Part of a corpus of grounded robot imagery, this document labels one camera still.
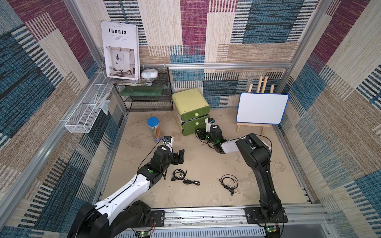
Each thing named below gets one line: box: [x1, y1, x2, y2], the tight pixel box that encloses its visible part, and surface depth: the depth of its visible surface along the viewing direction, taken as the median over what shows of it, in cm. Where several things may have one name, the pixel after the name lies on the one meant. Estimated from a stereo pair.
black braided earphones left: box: [171, 168, 201, 186], surface depth 88 cm
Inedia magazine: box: [100, 20, 141, 81], surface depth 79 cm
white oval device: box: [140, 68, 159, 79], surface depth 89 cm
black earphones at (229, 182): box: [218, 174, 239, 196], surface depth 87 cm
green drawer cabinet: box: [171, 87, 211, 136], surface depth 98 cm
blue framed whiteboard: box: [236, 92, 290, 125], surface depth 98 cm
